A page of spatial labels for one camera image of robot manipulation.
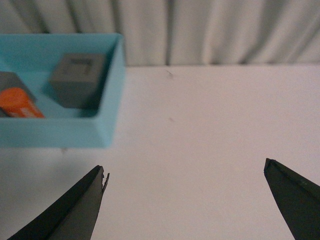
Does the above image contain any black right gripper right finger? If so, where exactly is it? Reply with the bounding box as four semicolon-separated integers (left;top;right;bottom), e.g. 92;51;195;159
263;158;320;240

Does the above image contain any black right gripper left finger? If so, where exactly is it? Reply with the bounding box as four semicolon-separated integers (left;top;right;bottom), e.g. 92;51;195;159
10;165;110;240

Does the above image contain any orange cylinder with white text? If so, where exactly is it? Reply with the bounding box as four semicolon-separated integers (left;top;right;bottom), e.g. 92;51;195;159
0;87;45;118

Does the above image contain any gray block with square hole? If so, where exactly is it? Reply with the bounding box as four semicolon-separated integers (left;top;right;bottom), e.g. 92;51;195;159
49;53;107;109

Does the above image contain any gray block with round hole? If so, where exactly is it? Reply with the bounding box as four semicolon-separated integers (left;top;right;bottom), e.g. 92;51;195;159
0;71;37;118

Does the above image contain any light blue plastic box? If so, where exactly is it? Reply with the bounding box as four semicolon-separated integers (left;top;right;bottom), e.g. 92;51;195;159
0;33;126;148

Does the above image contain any white pleated curtain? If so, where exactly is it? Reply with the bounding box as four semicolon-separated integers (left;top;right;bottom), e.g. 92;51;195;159
0;0;320;66

